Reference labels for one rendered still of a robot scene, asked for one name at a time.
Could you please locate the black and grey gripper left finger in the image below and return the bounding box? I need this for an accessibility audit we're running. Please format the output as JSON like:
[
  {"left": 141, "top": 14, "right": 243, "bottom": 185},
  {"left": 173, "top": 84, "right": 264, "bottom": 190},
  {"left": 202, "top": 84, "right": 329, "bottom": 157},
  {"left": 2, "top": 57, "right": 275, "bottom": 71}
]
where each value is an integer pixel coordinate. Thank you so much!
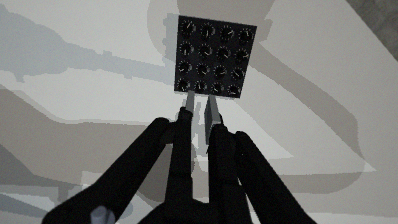
[{"left": 41, "top": 90, "right": 195, "bottom": 224}]

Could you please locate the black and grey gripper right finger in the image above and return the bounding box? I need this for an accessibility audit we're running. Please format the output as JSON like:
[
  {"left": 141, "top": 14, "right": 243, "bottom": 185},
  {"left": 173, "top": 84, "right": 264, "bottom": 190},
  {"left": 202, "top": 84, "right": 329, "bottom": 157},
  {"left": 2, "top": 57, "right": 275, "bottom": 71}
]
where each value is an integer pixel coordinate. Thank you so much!
[{"left": 204, "top": 94, "right": 317, "bottom": 224}]

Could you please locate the black knob box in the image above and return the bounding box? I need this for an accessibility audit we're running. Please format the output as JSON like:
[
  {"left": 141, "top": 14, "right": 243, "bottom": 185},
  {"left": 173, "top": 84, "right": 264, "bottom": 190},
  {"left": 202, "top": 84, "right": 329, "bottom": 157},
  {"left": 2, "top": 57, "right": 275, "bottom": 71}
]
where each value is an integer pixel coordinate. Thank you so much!
[{"left": 174, "top": 15, "right": 257, "bottom": 98}]

